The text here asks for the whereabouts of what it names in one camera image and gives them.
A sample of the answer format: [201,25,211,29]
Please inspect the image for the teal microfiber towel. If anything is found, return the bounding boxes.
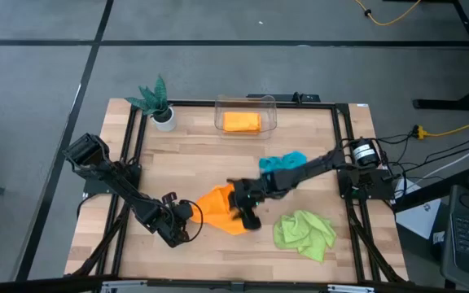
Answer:
[258,151,308,174]

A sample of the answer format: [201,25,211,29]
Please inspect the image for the black aluminium table frame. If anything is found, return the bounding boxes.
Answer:
[65,99,409,293]

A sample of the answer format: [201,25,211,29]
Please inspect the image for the lime green microfiber towel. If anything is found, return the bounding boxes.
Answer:
[274,209,337,264]

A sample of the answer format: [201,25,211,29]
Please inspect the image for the orange microfiber towel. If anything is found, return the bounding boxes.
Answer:
[189,182,248,236]
[222,111,263,134]

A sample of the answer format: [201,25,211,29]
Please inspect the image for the black table legs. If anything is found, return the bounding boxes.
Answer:
[412,0,469,111]

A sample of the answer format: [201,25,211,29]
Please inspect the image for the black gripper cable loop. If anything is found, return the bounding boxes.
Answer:
[186,199,204,243]

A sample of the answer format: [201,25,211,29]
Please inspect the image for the yellow splitter extension cable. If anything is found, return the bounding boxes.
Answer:
[411,123,469,140]

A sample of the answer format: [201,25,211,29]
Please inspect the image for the green plant in white pot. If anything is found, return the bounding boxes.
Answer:
[124,73,178,133]

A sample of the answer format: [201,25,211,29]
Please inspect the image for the white cable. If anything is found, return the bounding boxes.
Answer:
[417,136,469,180]

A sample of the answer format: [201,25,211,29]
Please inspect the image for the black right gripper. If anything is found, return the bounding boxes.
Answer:
[226,177,265,232]

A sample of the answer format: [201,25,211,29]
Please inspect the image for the white cardboard box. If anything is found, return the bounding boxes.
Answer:
[395,178,443,240]

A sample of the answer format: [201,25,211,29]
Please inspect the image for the clear plastic bin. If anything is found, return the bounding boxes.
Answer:
[213,91,278,138]

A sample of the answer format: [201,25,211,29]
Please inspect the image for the silver metal bracket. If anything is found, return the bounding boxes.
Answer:
[327,284,376,293]
[99,279,149,293]

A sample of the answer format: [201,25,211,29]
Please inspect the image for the yellow floor cable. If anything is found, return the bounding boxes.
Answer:
[354,0,423,27]

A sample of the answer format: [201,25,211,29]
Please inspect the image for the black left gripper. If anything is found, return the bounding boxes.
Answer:
[152,190,197,249]

